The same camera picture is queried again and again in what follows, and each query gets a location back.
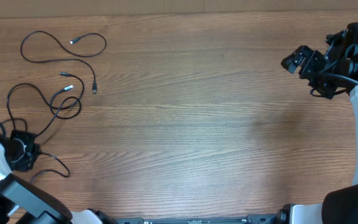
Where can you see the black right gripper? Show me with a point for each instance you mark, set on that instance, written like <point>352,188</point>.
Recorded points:
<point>310,62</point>

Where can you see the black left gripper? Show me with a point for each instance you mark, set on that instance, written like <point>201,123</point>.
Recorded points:
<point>26,165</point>

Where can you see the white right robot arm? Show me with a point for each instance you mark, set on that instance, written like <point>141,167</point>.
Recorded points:
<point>339,206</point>

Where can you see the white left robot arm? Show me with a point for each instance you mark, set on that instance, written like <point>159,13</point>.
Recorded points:
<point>40,207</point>

